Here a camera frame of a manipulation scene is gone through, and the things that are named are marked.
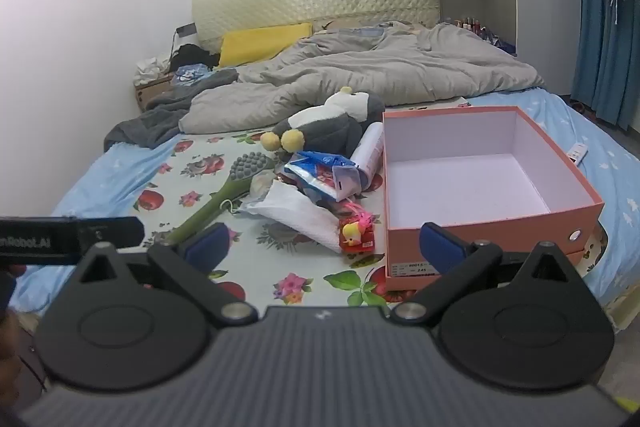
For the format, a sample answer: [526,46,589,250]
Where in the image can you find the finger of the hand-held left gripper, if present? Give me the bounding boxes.
[76,216,146,254]

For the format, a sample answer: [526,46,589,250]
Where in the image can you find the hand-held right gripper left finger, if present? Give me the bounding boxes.
[75,222,261,329]

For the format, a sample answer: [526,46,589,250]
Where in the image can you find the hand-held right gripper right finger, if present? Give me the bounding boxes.
[390,222,586,328]

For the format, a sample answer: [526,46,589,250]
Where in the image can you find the pink cardboard box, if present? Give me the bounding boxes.
[382,106,606,292]

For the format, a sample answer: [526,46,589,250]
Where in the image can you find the small toy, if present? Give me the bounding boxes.
[339,219,377,254]

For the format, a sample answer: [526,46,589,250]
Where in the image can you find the pink plastic toy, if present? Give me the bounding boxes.
[340,199,376,228]

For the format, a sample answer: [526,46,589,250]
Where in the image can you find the clear plastic mask packet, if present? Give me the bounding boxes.
[235,181,343,254]

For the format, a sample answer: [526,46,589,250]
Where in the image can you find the blue snack packet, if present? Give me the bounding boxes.
[284,151,371,202]

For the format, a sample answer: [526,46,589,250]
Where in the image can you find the light blue bed sheet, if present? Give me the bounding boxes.
[10,87,640,333]

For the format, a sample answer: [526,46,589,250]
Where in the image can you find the fruit and flower printed mat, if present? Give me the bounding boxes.
[131,99,611,308]

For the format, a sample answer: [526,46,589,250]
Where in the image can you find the dark grey blanket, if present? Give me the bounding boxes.
[104,69,241,152]

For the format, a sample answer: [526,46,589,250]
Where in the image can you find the white spray can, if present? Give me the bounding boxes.
[349,122,386,188]

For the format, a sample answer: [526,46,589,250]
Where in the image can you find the brown cardboard box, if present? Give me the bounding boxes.
[132,74,176,112]

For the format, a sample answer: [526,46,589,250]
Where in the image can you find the grey penguin plush toy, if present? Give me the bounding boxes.
[260,87,386,158]

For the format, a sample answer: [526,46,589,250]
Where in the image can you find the white crumpled cloth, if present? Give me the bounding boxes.
[136,57,171,85]

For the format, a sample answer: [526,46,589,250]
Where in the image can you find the white remote control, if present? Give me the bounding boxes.
[567,142,591,165]

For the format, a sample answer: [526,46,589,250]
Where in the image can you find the blue and white bag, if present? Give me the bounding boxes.
[172,64,213,86]

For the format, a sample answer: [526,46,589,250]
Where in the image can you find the grey duvet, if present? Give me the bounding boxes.
[179,21,546,135]

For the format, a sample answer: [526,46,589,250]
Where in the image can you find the black clothes pile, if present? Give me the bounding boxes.
[170,43,221,70]

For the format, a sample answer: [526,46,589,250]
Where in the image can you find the yellow pillow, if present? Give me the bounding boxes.
[218,23,313,68]

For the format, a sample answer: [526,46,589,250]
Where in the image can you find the row of small bottles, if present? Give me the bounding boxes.
[445,16,501,42]

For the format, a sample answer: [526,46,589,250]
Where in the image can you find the patterned pillow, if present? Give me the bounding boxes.
[312,17,401,35]

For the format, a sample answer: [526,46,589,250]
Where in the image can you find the blue curtain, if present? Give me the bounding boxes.
[570,0,640,132]

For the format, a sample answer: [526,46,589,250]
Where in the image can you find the grey wardrobe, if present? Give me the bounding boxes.
[430,0,583,98]

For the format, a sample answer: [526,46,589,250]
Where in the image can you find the green long-handled massage brush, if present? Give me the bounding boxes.
[167,152,276,245]

